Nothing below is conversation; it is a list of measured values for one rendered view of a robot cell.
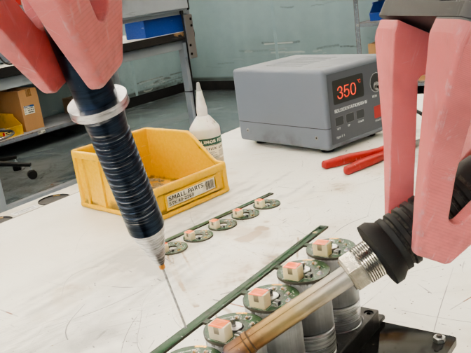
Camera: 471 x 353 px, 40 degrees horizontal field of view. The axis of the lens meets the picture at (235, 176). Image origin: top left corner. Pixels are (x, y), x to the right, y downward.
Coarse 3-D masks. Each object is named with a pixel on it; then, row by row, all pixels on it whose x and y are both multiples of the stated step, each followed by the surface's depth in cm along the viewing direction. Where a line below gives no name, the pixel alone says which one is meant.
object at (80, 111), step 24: (72, 72) 16; (72, 96) 16; (96, 96) 16; (120, 96) 17; (72, 120) 17; (96, 120) 16; (120, 120) 17; (96, 144) 17; (120, 144) 17; (120, 168) 17; (144, 168) 18; (120, 192) 18; (144, 192) 18; (144, 216) 18
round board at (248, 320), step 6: (234, 312) 27; (240, 312) 27; (246, 312) 27; (216, 318) 27; (222, 318) 27; (228, 318) 27; (240, 318) 27; (246, 318) 27; (252, 318) 27; (258, 318) 27; (246, 324) 26; (252, 324) 26; (204, 330) 26; (246, 330) 26; (204, 336) 26; (234, 336) 25; (210, 342) 25; (216, 342) 25; (222, 342) 25
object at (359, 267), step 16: (352, 256) 23; (368, 256) 23; (336, 272) 23; (352, 272) 23; (368, 272) 23; (384, 272) 23; (320, 288) 23; (336, 288) 23; (288, 304) 23; (304, 304) 23; (320, 304) 23; (272, 320) 23; (288, 320) 23; (240, 336) 23; (256, 336) 23; (272, 336) 23; (224, 352) 23; (240, 352) 23
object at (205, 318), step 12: (324, 228) 35; (300, 240) 34; (288, 252) 33; (276, 264) 31; (252, 276) 30; (264, 276) 30; (240, 288) 29; (228, 300) 28; (204, 312) 28; (216, 312) 28; (192, 324) 27; (204, 324) 27; (180, 336) 26; (156, 348) 25; (168, 348) 25
